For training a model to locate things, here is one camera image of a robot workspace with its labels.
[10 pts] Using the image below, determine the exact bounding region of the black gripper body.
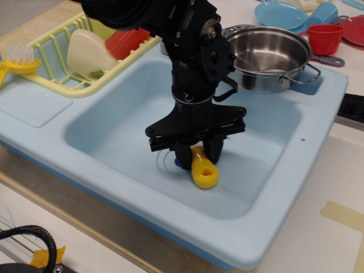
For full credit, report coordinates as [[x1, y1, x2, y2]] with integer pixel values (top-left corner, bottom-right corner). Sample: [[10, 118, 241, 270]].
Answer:
[[145, 100, 247, 151]]

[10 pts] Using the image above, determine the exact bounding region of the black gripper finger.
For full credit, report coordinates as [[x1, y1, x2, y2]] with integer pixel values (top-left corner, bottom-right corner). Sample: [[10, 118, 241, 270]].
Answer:
[[203, 136, 224, 164], [174, 144, 192, 170]]

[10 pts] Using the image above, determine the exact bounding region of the yellow handled toy knife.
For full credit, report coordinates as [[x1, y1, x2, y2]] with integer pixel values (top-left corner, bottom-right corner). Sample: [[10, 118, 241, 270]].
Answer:
[[191, 146, 220, 189]]

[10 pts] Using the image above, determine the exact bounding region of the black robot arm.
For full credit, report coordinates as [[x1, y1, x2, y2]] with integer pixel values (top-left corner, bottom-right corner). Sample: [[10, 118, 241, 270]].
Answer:
[[81, 1, 246, 170]]

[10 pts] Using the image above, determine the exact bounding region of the stainless steel pot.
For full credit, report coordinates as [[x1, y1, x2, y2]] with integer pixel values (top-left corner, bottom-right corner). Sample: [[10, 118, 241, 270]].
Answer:
[[222, 25, 321, 93]]

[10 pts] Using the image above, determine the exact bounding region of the light blue toy sink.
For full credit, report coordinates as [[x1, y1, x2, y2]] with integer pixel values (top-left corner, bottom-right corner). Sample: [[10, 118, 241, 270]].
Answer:
[[1, 45, 348, 270]]

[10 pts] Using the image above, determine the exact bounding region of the red plastic cup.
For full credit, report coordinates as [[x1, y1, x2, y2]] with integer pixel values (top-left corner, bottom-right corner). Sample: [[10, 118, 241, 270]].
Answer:
[[105, 28, 150, 60]]

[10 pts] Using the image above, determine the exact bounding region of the cream plastic dish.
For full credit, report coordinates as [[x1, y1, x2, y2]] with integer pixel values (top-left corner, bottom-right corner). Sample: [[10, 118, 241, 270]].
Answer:
[[67, 29, 118, 81]]

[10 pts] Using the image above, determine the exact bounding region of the blue plastic plate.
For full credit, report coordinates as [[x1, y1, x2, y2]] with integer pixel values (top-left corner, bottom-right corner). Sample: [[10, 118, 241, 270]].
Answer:
[[254, 1, 309, 32]]

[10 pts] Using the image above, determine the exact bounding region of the beige masking tape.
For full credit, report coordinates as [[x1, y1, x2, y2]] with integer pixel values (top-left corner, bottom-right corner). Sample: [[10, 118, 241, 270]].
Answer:
[[320, 200, 363, 233]]

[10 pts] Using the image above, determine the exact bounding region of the cream toy item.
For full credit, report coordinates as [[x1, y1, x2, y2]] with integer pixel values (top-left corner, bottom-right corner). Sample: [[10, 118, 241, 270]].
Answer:
[[287, 0, 324, 12]]

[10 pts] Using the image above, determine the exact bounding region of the yellow dish rack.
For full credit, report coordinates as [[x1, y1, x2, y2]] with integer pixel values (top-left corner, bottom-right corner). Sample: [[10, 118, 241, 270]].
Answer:
[[22, 12, 161, 98]]

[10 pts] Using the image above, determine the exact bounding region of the blue plastic cup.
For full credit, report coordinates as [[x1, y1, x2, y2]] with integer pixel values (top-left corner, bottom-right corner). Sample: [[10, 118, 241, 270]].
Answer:
[[305, 2, 338, 28]]

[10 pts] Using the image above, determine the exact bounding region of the orange tape piece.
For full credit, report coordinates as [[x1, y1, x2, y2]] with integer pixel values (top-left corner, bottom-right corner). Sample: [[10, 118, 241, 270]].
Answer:
[[30, 246, 66, 268]]

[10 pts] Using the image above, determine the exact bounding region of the red plastic plate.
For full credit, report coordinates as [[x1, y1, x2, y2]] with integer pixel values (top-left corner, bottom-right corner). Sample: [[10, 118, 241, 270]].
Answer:
[[339, 16, 364, 46]]

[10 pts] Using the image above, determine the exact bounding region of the yellow dish brush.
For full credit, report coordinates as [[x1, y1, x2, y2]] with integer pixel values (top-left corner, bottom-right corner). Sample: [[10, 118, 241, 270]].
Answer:
[[1, 45, 41, 85]]

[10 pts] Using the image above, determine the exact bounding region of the black bracket at right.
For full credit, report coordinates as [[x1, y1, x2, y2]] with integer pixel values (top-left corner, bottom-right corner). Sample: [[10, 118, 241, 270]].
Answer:
[[337, 93, 364, 123]]

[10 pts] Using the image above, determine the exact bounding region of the grey toy utensil handle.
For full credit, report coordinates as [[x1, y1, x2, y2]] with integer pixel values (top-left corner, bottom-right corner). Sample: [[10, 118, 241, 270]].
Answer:
[[311, 55, 345, 68]]

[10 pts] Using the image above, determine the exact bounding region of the red cup with handle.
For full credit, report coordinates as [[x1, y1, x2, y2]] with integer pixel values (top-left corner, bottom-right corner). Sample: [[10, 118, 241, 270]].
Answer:
[[299, 24, 344, 56]]

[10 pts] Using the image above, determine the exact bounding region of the black braided cable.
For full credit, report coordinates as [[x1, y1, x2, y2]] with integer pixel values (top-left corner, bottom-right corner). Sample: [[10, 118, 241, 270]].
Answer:
[[0, 225, 58, 273]]

